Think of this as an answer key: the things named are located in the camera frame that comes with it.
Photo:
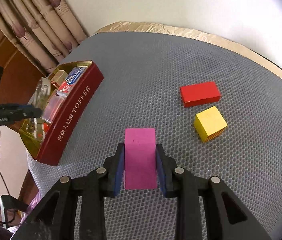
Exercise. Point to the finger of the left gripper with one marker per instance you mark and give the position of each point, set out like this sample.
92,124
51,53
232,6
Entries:
27,111

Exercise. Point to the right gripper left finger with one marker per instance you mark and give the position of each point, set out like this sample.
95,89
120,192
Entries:
54,216

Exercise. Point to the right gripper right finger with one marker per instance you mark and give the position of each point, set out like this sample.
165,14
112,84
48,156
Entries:
205,203

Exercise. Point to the red toffee tin box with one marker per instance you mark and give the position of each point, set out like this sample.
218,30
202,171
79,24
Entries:
61,113

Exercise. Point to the yellow red striped cube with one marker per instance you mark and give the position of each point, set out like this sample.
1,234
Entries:
209,124

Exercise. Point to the pink wooden block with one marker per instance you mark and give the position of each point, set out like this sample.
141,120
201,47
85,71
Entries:
140,159

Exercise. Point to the red wooden block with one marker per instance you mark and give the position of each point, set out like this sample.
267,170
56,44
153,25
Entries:
199,94

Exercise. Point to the orange square plastic case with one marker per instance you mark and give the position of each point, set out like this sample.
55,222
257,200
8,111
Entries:
42,130

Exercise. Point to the brown wooden door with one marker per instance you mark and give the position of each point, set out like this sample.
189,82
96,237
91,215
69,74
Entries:
20,76

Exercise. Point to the blue red card pack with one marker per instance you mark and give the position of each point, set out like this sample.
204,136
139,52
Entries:
70,82

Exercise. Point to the beige leaf print curtain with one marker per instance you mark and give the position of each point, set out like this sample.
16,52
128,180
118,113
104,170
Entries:
44,31

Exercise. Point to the grey honeycomb mesh mat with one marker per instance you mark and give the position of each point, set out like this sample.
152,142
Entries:
143,73

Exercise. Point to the gold foil table edge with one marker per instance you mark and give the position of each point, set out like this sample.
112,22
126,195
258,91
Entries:
159,28

